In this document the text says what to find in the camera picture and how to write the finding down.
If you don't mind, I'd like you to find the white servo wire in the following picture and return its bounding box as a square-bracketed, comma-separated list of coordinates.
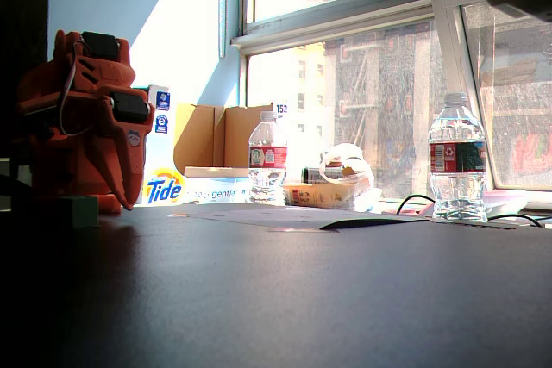
[57, 39, 95, 137]

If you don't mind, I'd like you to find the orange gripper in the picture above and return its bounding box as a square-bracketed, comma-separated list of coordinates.
[98, 82, 156, 211]

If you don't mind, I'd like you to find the Tide detergent box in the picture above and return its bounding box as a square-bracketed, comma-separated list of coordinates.
[132, 84, 252, 207]

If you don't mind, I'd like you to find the grey window frame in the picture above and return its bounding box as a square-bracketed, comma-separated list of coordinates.
[230, 0, 552, 214]

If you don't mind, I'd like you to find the yellow printed box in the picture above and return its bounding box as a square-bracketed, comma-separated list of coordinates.
[282, 182, 360, 210]

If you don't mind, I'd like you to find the white plastic bag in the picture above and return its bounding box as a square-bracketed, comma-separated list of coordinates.
[318, 142, 384, 213]

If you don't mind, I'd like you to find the black cable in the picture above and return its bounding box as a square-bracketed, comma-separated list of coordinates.
[488, 212, 545, 228]
[395, 194, 436, 215]

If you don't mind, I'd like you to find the dark small box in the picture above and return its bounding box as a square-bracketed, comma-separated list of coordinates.
[301, 166, 332, 184]

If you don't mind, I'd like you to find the small clear water bottle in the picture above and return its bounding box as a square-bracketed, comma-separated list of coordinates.
[248, 110, 288, 207]

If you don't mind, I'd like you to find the paper grid sheet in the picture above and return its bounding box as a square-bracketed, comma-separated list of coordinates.
[166, 205, 432, 232]

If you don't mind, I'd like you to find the large clear water bottle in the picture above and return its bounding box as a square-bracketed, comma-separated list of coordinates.
[427, 91, 489, 223]

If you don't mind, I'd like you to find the white leaning frame panel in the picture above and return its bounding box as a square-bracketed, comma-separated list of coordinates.
[428, 0, 552, 206]

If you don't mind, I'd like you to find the brown cardboard box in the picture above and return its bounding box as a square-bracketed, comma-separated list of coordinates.
[172, 103, 274, 169]

